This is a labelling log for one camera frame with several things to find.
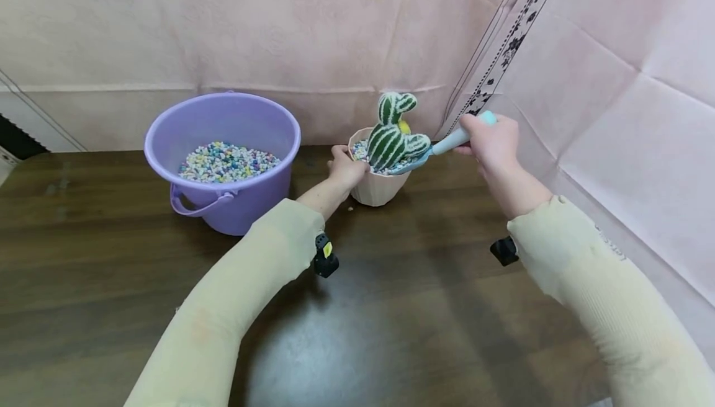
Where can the person's right hand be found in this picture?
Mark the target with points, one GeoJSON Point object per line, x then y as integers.
{"type": "Point", "coordinates": [492, 141]}

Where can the person's left hand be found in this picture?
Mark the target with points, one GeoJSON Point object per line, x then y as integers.
{"type": "Point", "coordinates": [345, 171]}

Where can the person's right fingers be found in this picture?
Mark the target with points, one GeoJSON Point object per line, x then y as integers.
{"type": "Point", "coordinates": [468, 133]}

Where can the person's left fingers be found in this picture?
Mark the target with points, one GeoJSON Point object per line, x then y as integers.
{"type": "Point", "coordinates": [338, 154]}

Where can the light blue plastic scoop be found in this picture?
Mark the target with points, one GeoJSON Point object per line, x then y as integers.
{"type": "Point", "coordinates": [447, 143]}

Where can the pink ribbed flower pot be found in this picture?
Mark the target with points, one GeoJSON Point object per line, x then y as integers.
{"type": "Point", "coordinates": [377, 187]}

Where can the person's right forearm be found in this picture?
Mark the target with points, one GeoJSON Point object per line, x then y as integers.
{"type": "Point", "coordinates": [603, 295]}

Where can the person's left forearm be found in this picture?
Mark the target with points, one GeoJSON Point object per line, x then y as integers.
{"type": "Point", "coordinates": [234, 295]}

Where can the heap of colourful pot pebbles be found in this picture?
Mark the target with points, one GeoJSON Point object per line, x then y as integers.
{"type": "Point", "coordinates": [368, 157]}

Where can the green striped toy cactus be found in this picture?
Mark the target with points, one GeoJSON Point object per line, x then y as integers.
{"type": "Point", "coordinates": [394, 134]}

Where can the black wrist band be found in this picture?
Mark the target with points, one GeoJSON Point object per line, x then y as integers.
{"type": "Point", "coordinates": [504, 250]}
{"type": "Point", "coordinates": [324, 255]}

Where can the pile of colourful pebbles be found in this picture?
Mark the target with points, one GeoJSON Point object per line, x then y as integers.
{"type": "Point", "coordinates": [228, 162]}

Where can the purple plastic bucket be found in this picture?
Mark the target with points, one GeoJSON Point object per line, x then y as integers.
{"type": "Point", "coordinates": [223, 165]}

